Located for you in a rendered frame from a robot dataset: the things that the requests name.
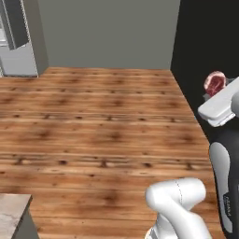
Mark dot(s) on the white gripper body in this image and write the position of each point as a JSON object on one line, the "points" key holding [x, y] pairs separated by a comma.
{"points": [[217, 107]]}

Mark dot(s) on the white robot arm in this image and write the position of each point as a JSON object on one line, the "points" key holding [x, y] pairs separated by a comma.
{"points": [[174, 199]]}

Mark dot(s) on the red raw steak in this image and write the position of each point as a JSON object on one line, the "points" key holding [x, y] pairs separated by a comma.
{"points": [[214, 82]]}

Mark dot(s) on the grey fridge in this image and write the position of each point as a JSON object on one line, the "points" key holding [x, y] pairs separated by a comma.
{"points": [[21, 60]]}

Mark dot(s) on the grey fridge door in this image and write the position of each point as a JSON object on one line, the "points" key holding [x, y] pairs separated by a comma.
{"points": [[15, 21]]}

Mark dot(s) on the grey marble counter unit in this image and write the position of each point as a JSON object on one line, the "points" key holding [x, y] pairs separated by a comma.
{"points": [[12, 214]]}

